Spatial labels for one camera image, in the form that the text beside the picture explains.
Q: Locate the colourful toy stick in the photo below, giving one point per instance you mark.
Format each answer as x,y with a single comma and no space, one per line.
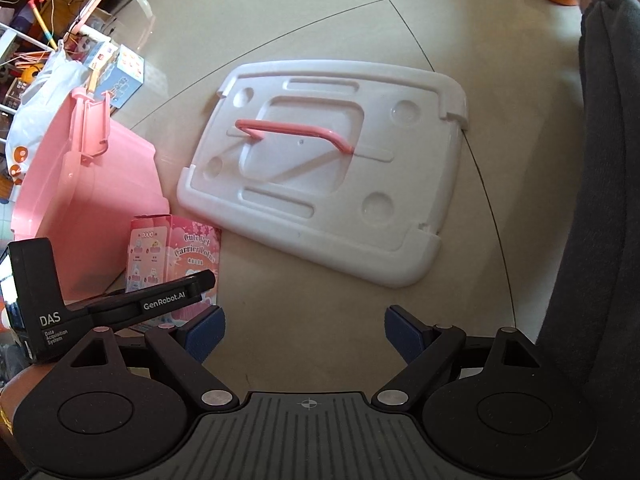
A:
44,27

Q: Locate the person's left forearm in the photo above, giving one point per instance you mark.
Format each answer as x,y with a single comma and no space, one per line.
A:
7,400

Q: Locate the pink printed toy carton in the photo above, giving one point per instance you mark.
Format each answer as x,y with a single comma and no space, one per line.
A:
192,247

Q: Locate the blue printed toy carton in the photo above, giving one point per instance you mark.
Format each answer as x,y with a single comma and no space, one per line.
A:
126,72

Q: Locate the white plastic bag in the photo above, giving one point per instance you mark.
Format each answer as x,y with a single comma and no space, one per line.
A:
45,90

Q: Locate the small white printed carton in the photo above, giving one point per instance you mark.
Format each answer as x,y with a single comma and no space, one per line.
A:
99,56

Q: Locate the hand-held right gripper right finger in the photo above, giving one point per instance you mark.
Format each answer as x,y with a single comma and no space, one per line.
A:
403,334

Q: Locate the clear plastic container pink frame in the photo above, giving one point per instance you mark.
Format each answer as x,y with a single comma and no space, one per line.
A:
125,15

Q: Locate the pink plastic storage box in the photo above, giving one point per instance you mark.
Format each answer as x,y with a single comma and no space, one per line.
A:
100,190

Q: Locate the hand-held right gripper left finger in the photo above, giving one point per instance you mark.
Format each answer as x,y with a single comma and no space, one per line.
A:
206,335

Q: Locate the person's grey trouser leg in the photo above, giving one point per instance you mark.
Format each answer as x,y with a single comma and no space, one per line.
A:
600,210

